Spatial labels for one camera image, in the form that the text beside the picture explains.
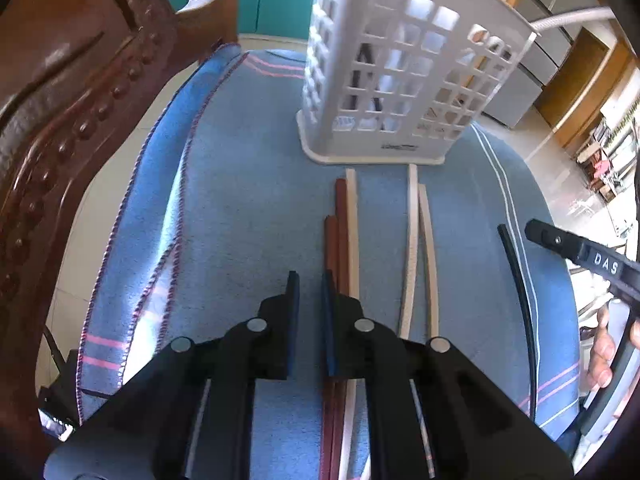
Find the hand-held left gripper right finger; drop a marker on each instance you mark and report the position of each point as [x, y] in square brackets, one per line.
[328, 320]

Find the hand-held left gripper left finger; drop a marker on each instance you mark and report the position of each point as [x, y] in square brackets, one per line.
[295, 310]

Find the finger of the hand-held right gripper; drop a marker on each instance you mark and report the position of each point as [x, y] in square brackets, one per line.
[590, 257]

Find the red-brown chopstick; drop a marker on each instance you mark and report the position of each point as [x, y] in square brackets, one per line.
[331, 250]
[342, 240]

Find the white plastic utensil basket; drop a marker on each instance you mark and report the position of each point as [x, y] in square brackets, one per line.
[360, 155]

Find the grey and black chopstick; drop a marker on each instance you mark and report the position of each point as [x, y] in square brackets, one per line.
[570, 16]

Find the person's right hand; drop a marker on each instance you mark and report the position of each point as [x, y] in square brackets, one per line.
[602, 355]

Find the beige chopstick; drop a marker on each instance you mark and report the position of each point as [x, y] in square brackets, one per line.
[430, 260]
[411, 250]
[353, 230]

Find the clothes drying rack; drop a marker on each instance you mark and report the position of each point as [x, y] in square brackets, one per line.
[605, 165]

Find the blue plaid cloth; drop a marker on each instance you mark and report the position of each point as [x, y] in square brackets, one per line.
[250, 185]

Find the grey refrigerator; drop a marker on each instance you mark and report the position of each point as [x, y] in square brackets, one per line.
[525, 90]

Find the brown wooden door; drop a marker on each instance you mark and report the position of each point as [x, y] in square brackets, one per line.
[580, 75]

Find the carved wooden chair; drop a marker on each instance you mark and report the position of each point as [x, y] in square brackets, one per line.
[75, 85]

